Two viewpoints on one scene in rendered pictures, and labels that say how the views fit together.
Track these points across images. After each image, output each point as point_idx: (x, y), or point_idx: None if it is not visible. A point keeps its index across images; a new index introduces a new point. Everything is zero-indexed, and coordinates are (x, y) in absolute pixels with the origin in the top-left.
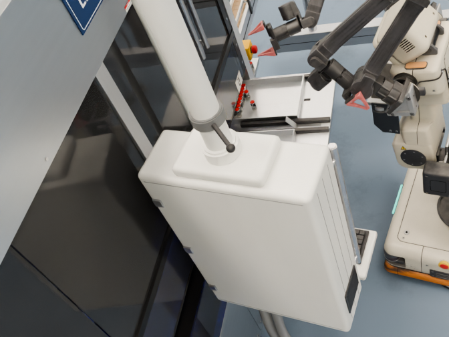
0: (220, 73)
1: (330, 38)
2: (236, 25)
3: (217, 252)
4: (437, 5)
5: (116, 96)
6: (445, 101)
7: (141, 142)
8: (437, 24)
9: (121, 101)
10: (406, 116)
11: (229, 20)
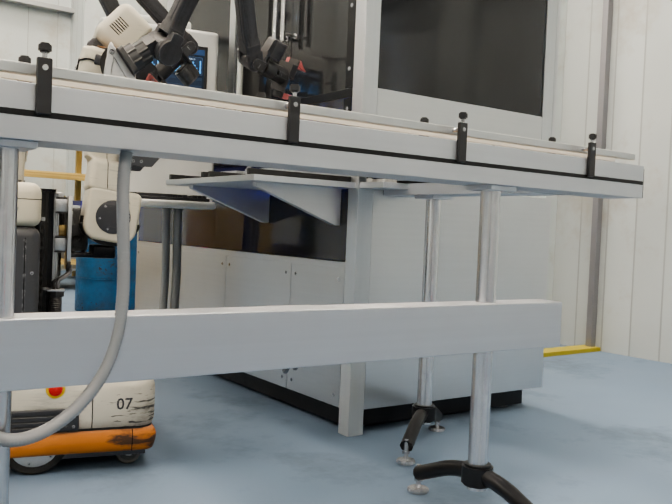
0: (309, 100)
1: None
2: (360, 92)
3: None
4: (112, 44)
5: (233, 2)
6: None
7: (231, 44)
8: (94, 37)
9: (233, 8)
10: None
11: (353, 75)
